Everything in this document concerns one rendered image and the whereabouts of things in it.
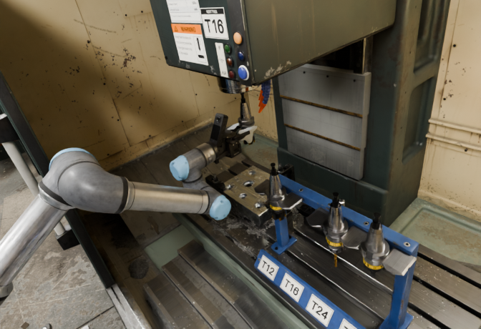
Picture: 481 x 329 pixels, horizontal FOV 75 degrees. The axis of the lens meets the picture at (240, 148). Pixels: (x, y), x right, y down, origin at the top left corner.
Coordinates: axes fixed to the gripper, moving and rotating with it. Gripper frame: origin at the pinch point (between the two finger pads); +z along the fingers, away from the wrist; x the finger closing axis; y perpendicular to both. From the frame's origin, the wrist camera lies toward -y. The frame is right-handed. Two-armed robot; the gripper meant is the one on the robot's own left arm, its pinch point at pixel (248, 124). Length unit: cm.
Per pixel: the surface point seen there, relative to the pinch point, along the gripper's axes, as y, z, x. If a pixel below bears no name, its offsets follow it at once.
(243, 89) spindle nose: -17.5, -5.6, 6.3
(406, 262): 10, -18, 68
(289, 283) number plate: 37, -25, 37
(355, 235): 10, -18, 55
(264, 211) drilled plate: 32.6, -8.5, 11.3
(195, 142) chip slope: 50, 26, -92
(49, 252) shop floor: 132, -87, -185
